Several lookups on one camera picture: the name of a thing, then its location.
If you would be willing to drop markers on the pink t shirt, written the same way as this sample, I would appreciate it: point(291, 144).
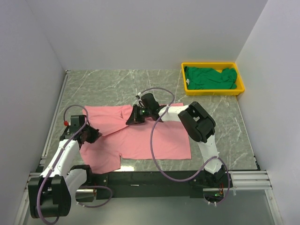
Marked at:
point(168, 139)

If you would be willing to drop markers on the green t shirt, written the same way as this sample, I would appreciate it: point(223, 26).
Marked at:
point(210, 79)

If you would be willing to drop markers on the yellow plastic bin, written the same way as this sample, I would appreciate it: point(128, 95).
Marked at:
point(218, 66)

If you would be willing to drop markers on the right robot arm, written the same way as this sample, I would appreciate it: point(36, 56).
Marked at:
point(199, 125)

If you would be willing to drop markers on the black base beam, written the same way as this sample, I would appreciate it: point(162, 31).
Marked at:
point(155, 184)

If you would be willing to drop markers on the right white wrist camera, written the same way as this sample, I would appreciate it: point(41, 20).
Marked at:
point(138, 97)

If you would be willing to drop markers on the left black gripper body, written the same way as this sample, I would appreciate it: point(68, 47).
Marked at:
point(91, 134)

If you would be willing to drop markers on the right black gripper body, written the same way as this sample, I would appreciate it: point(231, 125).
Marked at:
point(140, 113)

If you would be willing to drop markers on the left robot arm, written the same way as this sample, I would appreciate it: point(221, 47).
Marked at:
point(50, 194)

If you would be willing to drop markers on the aluminium frame rail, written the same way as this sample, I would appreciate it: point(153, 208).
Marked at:
point(30, 194)

